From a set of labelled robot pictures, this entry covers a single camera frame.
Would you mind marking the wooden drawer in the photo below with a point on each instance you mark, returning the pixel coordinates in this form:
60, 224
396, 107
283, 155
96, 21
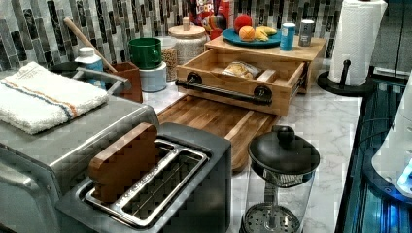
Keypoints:
270, 91

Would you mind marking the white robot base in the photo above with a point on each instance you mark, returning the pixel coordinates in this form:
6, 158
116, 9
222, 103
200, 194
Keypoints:
392, 161

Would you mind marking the snack bag in drawer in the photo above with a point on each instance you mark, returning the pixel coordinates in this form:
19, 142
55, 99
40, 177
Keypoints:
241, 69

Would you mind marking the wooden drawer cabinet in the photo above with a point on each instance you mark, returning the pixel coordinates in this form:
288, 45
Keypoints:
312, 55

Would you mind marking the wooden cutting board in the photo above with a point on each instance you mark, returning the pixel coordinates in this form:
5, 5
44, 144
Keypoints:
237, 125

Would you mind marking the white round canister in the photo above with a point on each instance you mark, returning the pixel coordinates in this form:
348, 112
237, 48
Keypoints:
153, 80

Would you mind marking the black steel toaster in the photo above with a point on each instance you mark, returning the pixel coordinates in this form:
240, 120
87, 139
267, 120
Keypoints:
188, 192

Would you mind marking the glass jar with wooden lid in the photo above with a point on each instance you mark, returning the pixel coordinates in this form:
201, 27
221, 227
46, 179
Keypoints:
190, 40

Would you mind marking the small glass cereal jar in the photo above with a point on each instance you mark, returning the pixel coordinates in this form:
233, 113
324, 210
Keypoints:
169, 56

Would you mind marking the green mug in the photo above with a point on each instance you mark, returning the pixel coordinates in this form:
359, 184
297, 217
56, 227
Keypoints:
145, 53

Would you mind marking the glass french press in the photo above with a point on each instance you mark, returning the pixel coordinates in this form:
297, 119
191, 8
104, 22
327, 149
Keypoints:
280, 179

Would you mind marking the brown utensil holder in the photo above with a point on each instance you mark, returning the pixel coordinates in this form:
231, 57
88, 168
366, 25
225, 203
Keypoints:
131, 72

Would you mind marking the orange fruit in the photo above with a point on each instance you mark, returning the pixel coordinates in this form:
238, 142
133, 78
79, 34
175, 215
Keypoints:
246, 33

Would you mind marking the yellow banana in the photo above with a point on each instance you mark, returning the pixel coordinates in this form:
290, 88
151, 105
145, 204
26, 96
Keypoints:
263, 32

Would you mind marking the wooden toast slice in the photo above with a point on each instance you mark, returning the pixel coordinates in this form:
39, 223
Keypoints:
119, 166

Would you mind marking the cereal box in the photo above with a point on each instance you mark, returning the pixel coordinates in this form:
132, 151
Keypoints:
215, 16

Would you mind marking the red apple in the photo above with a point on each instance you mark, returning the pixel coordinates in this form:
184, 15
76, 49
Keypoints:
241, 21

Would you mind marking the blue can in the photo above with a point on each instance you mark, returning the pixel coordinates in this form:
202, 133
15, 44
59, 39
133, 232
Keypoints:
287, 34

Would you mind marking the black paper towel holder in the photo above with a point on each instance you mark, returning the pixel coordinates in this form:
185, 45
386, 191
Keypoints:
341, 88

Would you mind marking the white blue bottle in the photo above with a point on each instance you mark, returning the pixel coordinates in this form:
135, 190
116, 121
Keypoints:
88, 57

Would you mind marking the grey can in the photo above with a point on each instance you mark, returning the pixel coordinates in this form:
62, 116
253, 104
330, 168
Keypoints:
306, 32

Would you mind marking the black pan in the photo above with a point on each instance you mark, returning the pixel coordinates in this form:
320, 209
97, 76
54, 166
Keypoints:
66, 69

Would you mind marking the white striped towel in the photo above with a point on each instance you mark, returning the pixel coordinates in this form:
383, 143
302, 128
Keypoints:
35, 99

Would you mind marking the stainless toaster oven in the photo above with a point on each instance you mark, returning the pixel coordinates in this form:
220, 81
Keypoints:
42, 174

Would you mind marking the paper towel roll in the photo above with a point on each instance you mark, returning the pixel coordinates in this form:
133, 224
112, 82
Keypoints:
356, 33

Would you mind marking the wooden spoon handle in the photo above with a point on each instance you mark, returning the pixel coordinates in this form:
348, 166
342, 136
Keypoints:
81, 36

